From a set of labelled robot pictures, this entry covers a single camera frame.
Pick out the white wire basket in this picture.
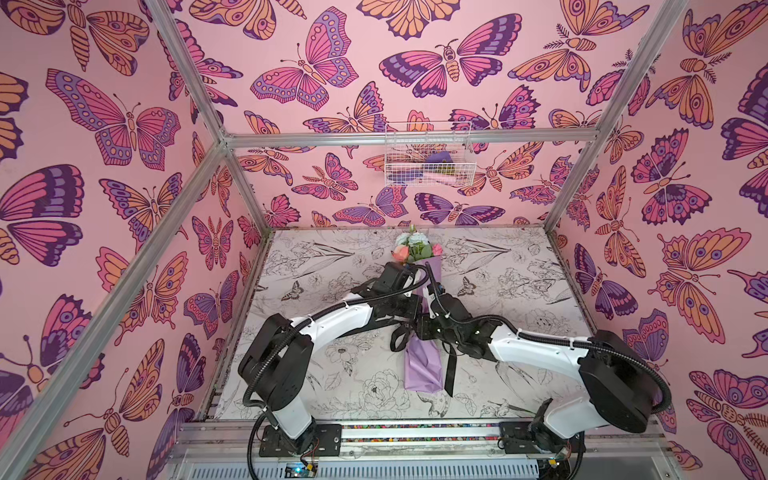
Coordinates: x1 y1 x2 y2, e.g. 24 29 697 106
382 128 477 189

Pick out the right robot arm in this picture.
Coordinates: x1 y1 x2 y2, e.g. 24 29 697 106
411 294 672 454

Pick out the aluminium frame structure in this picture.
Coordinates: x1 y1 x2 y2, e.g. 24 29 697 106
1 1 687 479

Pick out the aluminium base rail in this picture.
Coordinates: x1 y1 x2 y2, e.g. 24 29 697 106
165 418 685 479

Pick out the black printed ribbon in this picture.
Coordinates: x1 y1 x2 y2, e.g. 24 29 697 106
390 324 457 398

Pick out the purple pink wrapping paper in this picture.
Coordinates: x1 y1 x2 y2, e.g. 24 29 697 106
403 256 446 394

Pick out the orange pink fake rose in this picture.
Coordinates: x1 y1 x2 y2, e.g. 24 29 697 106
392 245 410 263

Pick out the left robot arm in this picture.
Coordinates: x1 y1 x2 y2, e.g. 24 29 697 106
237 262 430 455

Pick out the white fake flower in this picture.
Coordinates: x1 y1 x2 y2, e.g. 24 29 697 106
395 225 430 247

